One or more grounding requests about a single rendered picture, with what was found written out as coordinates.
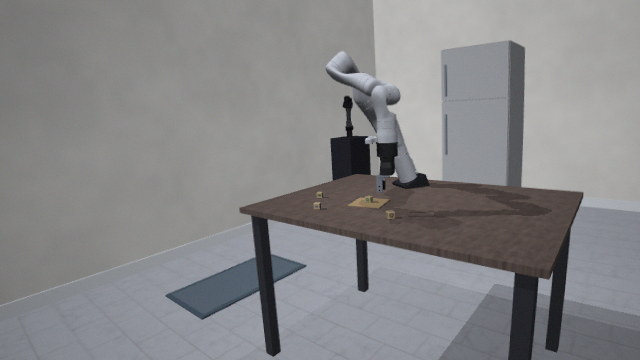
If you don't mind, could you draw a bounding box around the tan flat mat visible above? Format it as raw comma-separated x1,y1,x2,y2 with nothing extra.
349,198,390,208

